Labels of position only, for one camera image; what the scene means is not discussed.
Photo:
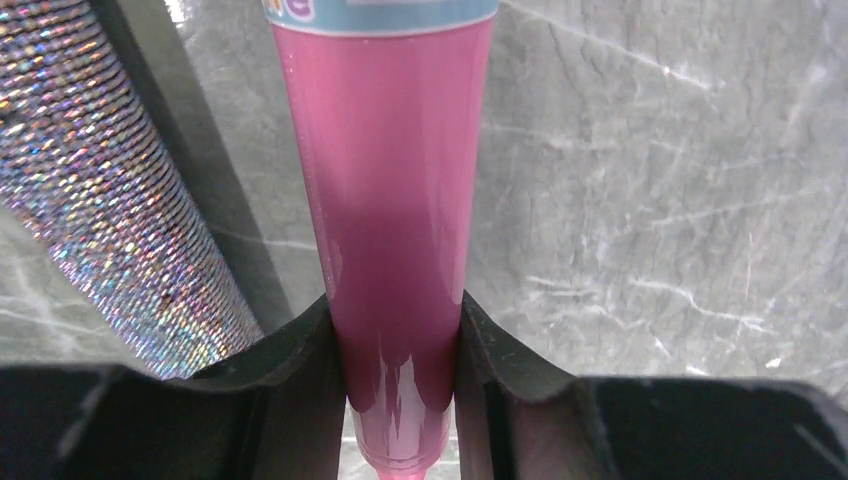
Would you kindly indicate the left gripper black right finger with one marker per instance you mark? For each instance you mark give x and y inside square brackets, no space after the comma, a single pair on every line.
[519,416]

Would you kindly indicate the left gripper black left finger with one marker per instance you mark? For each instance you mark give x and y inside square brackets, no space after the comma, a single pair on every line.
[272,411]

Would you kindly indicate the glitter sequin microphone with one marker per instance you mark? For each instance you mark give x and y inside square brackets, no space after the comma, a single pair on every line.
[86,171]

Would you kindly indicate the pink microphone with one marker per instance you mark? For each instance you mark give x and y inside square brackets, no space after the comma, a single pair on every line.
[386,100]

